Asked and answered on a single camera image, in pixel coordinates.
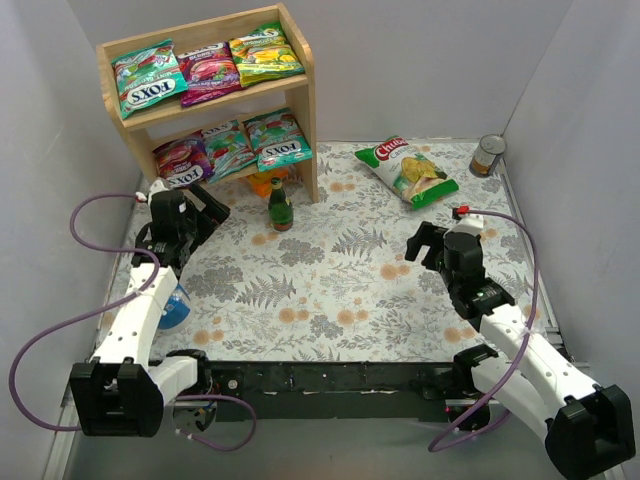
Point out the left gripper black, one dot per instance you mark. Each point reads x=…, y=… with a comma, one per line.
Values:
x=195, y=215

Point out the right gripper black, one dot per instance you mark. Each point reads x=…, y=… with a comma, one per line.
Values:
x=430, y=248

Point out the purple Fox's berries bag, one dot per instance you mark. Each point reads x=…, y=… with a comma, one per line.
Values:
x=183, y=162
x=210, y=73

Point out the teal Fox's mint bag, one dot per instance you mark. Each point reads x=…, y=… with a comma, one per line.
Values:
x=147, y=76
x=228, y=150
x=277, y=140

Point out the yellow green Fox's bag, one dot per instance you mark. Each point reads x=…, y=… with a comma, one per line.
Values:
x=264, y=55

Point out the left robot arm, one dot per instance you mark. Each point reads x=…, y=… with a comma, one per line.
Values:
x=117, y=392

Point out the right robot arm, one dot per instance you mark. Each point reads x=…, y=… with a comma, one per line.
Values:
x=586, y=428

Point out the wooden two-tier shelf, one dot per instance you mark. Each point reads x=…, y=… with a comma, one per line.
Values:
x=299, y=91

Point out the orange snack packet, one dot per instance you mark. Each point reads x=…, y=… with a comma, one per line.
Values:
x=260, y=182

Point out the green Chuba chips bag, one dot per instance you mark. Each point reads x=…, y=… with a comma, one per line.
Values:
x=413, y=177

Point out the green glass bottle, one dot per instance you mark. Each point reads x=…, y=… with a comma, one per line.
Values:
x=279, y=207

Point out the floral table mat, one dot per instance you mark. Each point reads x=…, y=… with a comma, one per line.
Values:
x=336, y=286

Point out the blue white tape roll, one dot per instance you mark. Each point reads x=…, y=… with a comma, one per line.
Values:
x=176, y=313

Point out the tin can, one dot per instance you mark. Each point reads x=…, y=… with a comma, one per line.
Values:
x=489, y=151

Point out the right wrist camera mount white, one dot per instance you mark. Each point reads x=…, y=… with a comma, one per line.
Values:
x=467, y=222

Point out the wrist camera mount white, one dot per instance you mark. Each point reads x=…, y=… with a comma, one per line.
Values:
x=158, y=186
x=467, y=222

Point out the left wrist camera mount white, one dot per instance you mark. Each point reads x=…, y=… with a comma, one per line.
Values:
x=158, y=186

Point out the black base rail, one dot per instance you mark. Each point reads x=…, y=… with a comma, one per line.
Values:
x=343, y=390

